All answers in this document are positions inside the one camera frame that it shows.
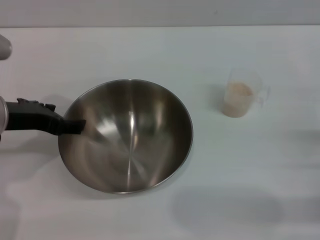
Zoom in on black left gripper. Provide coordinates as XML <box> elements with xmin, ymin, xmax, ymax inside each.
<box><xmin>6</xmin><ymin>98</ymin><xmax>87</xmax><ymax>137</ymax></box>

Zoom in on stainless steel mixing bowl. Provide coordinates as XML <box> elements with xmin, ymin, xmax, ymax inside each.
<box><xmin>57</xmin><ymin>78</ymin><xmax>195</xmax><ymax>195</ymax></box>

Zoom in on white rice grains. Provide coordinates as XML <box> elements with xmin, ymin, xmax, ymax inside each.
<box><xmin>222</xmin><ymin>81</ymin><xmax>255</xmax><ymax>118</ymax></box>

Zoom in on clear plastic measuring cup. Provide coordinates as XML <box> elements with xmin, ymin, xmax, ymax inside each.
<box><xmin>221</xmin><ymin>66</ymin><xmax>272</xmax><ymax>118</ymax></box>

